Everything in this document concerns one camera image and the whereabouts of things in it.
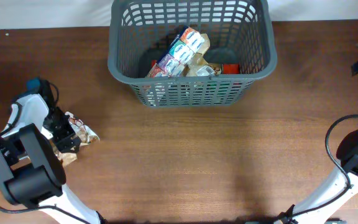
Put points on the green lid spice jar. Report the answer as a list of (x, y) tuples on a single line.
[(219, 90)]

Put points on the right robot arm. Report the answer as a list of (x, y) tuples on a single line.
[(339, 187)]

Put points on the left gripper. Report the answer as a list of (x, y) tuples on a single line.
[(59, 138)]

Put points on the beige snack bag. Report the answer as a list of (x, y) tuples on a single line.
[(200, 62)]

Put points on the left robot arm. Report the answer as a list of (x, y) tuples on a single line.
[(38, 141)]

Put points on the grey plastic shopping basket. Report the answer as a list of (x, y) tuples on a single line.
[(240, 32)]

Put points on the multicolour tissue pack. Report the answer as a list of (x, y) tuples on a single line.
[(179, 53)]

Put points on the orange pasta packet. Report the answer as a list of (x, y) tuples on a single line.
[(230, 68)]

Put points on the brown snack bag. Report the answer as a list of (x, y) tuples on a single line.
[(82, 136)]

